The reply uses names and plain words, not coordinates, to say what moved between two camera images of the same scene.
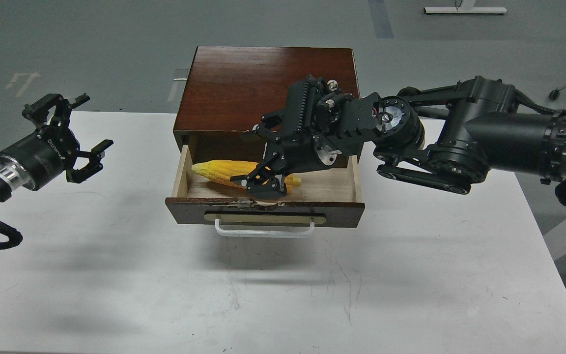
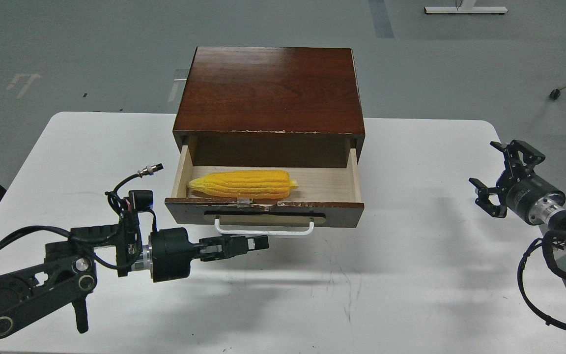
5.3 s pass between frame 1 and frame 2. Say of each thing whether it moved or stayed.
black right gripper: moved
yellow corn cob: moved
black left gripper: moved
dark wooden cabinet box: stayed
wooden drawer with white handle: stayed
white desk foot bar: stayed
